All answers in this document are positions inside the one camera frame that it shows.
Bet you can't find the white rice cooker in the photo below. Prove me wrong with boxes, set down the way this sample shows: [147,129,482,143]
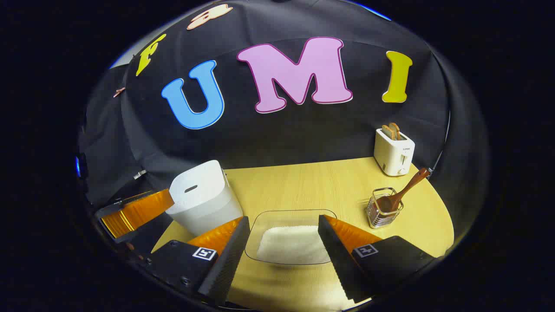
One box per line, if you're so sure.
[165,159,244,237]

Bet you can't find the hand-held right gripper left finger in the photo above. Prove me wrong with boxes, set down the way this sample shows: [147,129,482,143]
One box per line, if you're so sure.
[145,216,251,306]

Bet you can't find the clear plastic container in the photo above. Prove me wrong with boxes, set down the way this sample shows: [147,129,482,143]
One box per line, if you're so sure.
[245,210,339,266]

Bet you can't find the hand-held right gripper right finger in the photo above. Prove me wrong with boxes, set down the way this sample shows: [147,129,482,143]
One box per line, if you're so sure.
[318,214,436,304]

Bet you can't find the white toaster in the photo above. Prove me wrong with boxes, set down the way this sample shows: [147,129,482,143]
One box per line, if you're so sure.
[373,127,416,177]

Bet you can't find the black cable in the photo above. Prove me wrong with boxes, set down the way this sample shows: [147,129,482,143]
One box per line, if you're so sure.
[426,110,451,175]

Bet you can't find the brown wooden spoon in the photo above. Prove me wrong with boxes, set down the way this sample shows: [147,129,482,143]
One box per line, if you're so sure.
[378,168,431,213]

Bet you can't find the black backdrop cloth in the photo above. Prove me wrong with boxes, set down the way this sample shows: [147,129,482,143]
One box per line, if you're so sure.
[78,0,490,260]

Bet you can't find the metal wire chopstick holder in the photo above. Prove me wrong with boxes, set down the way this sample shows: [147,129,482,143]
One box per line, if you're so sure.
[366,187,405,229]

